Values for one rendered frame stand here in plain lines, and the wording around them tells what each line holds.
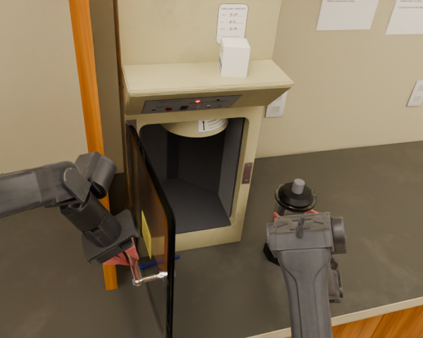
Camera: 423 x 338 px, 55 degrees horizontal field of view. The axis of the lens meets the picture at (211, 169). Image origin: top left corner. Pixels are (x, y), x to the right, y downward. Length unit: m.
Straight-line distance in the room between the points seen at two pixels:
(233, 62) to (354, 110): 1.00
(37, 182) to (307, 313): 0.39
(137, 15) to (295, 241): 0.50
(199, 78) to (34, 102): 0.69
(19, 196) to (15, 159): 0.88
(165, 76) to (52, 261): 0.65
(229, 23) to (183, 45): 0.10
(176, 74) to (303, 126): 0.91
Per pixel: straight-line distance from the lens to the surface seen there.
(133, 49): 0.83
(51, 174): 0.63
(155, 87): 0.74
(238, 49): 0.78
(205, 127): 0.96
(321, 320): 0.52
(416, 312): 1.44
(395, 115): 1.87
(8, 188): 0.59
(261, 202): 1.38
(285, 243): 0.52
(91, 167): 0.72
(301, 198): 1.05
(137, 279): 0.79
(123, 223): 0.76
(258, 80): 0.80
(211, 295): 1.11
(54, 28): 1.26
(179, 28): 0.83
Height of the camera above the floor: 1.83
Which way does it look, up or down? 37 degrees down
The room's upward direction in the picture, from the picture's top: 5 degrees clockwise
